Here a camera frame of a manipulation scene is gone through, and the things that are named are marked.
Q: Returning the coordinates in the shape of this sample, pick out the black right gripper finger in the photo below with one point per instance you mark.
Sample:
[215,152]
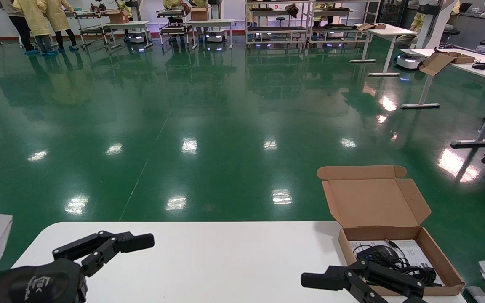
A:
[394,277]
[326,280]

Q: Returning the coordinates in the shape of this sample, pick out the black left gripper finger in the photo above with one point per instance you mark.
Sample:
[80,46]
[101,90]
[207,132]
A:
[135,242]
[82,244]

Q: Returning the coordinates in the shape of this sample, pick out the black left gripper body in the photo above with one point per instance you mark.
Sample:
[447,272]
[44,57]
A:
[40,282]

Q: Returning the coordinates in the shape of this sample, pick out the brown cardboard storage box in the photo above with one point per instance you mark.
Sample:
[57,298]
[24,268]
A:
[373,202]

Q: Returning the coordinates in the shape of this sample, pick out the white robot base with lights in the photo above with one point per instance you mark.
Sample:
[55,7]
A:
[136,37]
[215,36]

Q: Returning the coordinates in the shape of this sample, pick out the open brown cardboard box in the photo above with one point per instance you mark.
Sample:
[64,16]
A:
[438,63]

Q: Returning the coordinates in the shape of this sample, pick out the white printed manual sheet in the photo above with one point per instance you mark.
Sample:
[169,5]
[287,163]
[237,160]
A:
[417,250]

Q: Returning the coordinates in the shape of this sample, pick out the light grey table foot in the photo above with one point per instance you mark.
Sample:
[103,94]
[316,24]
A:
[474,294]

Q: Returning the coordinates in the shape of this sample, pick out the metal cart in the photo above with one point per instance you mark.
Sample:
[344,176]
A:
[91,31]

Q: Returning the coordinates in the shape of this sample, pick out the person in beige top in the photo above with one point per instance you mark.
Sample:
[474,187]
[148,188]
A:
[20,25]

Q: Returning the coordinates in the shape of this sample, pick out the small black mouse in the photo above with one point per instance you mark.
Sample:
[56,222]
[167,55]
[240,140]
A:
[479,65]

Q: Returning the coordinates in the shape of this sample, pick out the white metal shelf rack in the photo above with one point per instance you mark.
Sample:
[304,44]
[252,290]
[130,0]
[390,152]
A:
[276,28]
[343,27]

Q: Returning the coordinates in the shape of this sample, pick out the seated person in yellow coat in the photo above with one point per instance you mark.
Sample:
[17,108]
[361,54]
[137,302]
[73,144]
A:
[415,25]

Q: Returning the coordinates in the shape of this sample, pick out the white robot with wheeled base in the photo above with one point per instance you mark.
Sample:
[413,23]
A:
[436,25]

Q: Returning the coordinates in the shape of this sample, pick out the dark grey counter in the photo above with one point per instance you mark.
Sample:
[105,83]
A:
[478,27]

